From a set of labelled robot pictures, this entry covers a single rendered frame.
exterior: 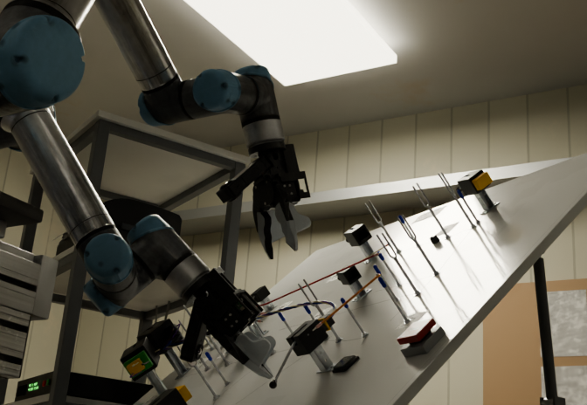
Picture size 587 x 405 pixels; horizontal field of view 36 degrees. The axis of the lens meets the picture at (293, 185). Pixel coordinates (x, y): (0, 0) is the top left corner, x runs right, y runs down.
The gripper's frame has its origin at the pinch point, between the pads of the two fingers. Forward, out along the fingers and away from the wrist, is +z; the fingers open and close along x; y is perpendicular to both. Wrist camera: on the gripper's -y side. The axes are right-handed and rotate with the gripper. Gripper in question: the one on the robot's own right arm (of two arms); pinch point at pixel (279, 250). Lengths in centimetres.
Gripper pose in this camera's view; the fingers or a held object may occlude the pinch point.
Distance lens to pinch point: 168.9
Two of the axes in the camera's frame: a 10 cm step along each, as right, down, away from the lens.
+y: 8.2, -0.9, 5.7
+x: -5.3, 2.5, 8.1
